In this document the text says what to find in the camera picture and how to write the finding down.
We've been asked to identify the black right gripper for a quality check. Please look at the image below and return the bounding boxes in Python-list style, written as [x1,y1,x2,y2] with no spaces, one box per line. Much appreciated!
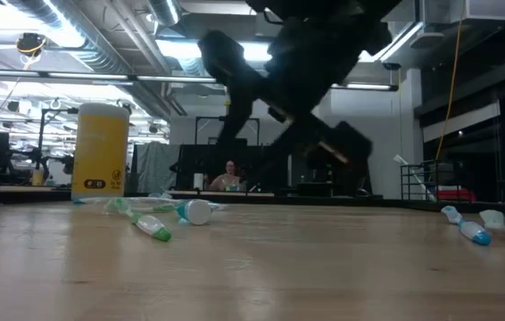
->
[214,84,374,198]

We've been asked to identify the silver duct elbow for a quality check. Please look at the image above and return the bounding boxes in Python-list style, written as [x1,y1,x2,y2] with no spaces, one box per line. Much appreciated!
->
[147,0,182,27]

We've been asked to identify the person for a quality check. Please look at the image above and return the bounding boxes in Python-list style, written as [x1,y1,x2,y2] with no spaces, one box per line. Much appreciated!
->
[207,160,247,193]

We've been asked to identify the black partition screens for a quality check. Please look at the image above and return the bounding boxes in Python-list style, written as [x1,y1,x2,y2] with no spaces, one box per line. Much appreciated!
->
[174,142,289,193]

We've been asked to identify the grey cloth cover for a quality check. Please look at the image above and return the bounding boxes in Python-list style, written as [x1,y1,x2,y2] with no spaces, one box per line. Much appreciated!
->
[132,141,181,194]

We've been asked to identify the red plastic box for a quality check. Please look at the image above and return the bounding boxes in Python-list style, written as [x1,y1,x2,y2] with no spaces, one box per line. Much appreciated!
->
[436,188,477,203]

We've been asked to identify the black background robot arms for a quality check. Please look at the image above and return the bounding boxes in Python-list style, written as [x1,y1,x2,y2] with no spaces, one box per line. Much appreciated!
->
[9,147,76,179]

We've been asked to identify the white ceiling vent unit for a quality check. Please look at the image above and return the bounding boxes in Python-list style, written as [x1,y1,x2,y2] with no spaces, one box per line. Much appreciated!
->
[421,0,505,24]

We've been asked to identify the black camera gantry frame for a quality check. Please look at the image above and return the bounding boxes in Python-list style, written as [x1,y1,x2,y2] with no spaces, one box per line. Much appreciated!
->
[37,105,80,171]
[194,114,261,146]

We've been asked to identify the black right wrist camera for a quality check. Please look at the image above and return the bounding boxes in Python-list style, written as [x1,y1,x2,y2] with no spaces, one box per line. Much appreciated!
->
[197,29,261,93]

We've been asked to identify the black wire toothbrush holder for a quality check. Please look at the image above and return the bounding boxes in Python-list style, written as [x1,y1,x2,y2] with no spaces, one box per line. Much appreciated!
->
[398,159,464,202]

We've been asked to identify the yellow hanging cable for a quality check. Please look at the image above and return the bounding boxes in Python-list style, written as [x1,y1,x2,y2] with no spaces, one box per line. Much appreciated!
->
[434,0,467,161]

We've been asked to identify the silver round air duct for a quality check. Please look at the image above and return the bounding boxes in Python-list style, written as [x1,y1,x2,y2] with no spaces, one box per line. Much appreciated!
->
[9,0,186,119]

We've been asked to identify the black aluminium table frame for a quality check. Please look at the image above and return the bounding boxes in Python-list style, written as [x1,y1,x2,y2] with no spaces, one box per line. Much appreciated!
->
[0,185,505,215]

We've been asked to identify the black ceiling cable reel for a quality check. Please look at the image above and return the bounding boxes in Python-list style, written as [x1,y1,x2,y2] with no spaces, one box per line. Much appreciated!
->
[14,32,47,58]

